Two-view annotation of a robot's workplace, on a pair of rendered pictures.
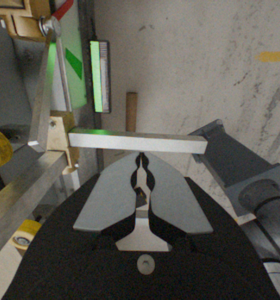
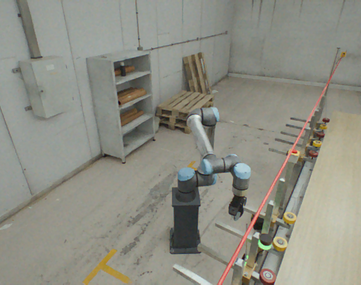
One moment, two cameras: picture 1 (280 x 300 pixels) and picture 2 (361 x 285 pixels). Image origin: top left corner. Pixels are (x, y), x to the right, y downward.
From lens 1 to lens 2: 1.50 m
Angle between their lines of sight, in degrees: 39
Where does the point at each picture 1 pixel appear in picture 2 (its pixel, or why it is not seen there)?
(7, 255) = (305, 213)
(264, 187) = (184, 198)
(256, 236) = (200, 182)
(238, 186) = (194, 203)
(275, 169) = (175, 204)
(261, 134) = (145, 228)
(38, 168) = (264, 231)
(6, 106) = not seen: hidden behind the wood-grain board
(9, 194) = (265, 224)
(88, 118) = not seen: hidden behind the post
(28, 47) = not seen: outside the picture
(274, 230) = (194, 182)
